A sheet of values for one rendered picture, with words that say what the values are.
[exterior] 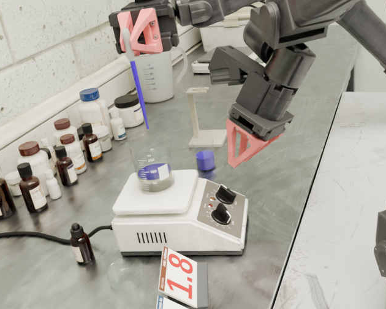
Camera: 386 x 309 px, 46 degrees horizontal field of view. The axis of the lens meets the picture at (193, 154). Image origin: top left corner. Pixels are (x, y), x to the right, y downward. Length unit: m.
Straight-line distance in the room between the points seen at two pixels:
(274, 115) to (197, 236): 0.21
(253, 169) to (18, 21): 0.65
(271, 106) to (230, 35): 1.14
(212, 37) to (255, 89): 1.17
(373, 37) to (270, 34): 0.39
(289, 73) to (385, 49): 0.37
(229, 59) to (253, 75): 0.05
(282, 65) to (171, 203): 0.26
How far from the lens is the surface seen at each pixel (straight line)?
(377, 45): 0.98
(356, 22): 0.94
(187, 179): 0.75
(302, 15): 0.57
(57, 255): 0.81
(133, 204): 0.71
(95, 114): 1.15
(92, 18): 1.41
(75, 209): 0.92
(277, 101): 0.66
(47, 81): 1.24
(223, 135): 1.08
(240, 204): 0.77
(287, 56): 0.64
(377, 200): 0.84
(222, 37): 1.80
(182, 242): 0.71
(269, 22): 0.60
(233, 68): 0.69
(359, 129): 1.09
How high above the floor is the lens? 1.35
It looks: 26 degrees down
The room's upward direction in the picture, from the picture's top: 9 degrees counter-clockwise
